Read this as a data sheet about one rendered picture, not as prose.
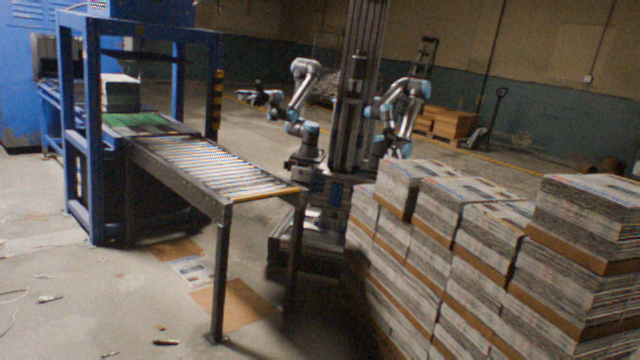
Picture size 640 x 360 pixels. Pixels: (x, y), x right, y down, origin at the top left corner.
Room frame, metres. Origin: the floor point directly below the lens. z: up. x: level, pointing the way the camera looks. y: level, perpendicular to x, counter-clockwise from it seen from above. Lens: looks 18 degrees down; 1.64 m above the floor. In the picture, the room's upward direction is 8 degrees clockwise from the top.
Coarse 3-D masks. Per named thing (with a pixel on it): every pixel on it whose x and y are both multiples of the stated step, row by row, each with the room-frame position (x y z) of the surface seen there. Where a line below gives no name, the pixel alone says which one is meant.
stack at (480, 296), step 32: (352, 224) 2.46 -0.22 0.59; (384, 224) 2.19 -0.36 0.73; (384, 256) 2.14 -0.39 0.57; (416, 256) 1.93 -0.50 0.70; (448, 256) 1.76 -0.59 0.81; (352, 288) 2.36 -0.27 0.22; (416, 288) 1.88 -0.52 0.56; (448, 288) 1.71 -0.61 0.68; (480, 288) 1.58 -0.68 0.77; (352, 320) 2.33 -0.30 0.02; (384, 320) 2.04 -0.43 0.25; (448, 320) 1.68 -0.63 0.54; (480, 320) 1.54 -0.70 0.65; (384, 352) 2.00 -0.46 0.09; (416, 352) 1.79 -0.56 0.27; (480, 352) 1.51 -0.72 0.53
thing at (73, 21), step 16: (64, 16) 3.14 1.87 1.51; (80, 16) 2.89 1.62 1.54; (96, 16) 3.20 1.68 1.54; (112, 32) 2.92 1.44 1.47; (128, 32) 2.99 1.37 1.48; (144, 32) 3.07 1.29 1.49; (160, 32) 3.14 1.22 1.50; (176, 32) 3.22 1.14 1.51; (192, 32) 3.31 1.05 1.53; (208, 32) 3.39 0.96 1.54
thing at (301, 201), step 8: (200, 136) 3.23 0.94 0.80; (216, 144) 3.07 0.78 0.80; (232, 152) 2.92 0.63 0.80; (248, 160) 2.79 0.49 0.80; (256, 168) 2.67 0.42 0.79; (264, 168) 2.66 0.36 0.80; (280, 176) 2.55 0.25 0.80; (288, 184) 2.44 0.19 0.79; (296, 184) 2.44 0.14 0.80; (296, 192) 2.39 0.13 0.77; (304, 192) 2.36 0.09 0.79; (288, 200) 2.43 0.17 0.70; (296, 200) 2.38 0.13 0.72; (304, 200) 2.37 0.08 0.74; (304, 208) 2.37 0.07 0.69
